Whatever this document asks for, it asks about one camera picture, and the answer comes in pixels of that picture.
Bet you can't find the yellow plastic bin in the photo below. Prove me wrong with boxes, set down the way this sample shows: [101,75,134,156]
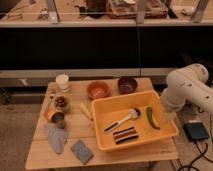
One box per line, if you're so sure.
[92,90,179,152]

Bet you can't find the blue sponge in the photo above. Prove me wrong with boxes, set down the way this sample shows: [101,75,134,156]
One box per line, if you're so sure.
[71,140,93,165]

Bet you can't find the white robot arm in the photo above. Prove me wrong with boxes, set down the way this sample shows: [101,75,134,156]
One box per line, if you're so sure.
[160,63,213,123]

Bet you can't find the orange bowl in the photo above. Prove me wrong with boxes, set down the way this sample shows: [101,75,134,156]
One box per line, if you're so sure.
[87,81,110,100]

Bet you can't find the black pedal box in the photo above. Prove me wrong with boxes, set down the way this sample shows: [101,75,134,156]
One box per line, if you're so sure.
[183,122,209,141]

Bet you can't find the white cup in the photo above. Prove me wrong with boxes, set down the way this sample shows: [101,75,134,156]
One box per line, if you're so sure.
[55,74,70,92]

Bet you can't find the grey cloth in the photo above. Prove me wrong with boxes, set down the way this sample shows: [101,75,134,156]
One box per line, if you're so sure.
[44,124,68,154]

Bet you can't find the orange metal can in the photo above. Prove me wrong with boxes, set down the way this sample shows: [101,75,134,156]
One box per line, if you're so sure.
[44,109,66,129]

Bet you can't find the dish brush black handle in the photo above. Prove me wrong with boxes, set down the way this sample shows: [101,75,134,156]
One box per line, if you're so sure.
[104,108,141,133]

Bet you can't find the black cable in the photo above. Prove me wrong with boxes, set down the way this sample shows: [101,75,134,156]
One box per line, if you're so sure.
[173,139,213,171]

